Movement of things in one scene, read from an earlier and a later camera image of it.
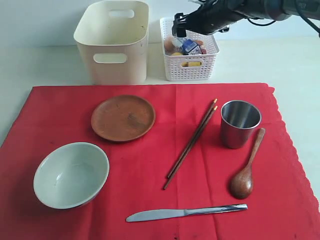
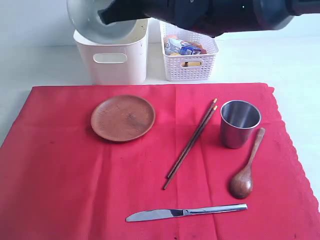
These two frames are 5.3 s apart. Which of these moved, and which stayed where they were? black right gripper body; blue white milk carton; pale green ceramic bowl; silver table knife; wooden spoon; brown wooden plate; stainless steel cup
Moved: black right gripper body; blue white milk carton; pale green ceramic bowl
Stayed: wooden spoon; silver table knife; stainless steel cup; brown wooden plate
